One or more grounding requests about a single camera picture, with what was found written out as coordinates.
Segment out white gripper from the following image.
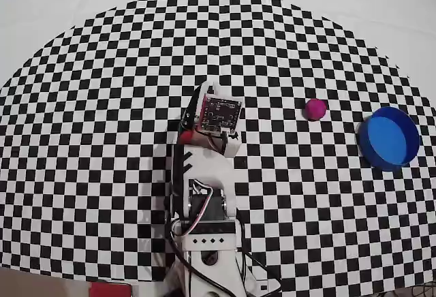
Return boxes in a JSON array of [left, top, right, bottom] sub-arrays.
[[175, 80, 239, 189]]

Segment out pink faceted ball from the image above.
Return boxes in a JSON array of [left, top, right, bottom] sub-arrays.
[[304, 98, 328, 121]]

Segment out red flat box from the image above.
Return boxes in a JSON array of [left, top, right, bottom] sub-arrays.
[[89, 281, 134, 297]]

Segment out blue round box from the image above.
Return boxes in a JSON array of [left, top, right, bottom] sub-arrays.
[[356, 106, 421, 172]]

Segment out black white checkerboard mat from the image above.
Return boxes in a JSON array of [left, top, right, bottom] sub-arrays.
[[0, 0, 436, 293]]

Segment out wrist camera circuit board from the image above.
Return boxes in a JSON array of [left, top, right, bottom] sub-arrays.
[[198, 93, 245, 138]]

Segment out white red servo wire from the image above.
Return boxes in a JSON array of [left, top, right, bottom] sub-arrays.
[[170, 179, 217, 238]]

